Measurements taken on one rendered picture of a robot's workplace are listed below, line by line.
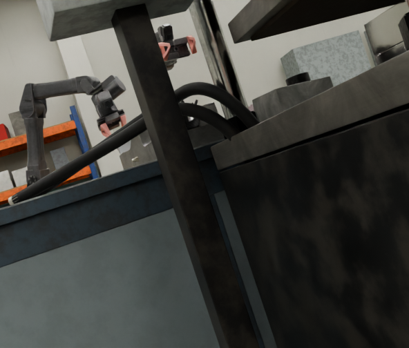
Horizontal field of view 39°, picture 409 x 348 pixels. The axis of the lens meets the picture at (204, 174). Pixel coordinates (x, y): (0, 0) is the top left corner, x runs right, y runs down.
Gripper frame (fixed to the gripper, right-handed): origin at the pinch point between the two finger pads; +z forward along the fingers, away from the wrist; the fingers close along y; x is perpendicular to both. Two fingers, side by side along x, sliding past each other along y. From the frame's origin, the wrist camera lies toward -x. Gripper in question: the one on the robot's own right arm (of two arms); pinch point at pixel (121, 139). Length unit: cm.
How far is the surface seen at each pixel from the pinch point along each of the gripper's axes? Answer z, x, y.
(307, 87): 23, -28, 56
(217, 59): 27, -71, 16
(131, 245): 50, -44, -18
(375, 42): 37, -67, 56
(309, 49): -224, 421, 347
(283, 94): 24, -32, 46
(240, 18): 25, -81, 22
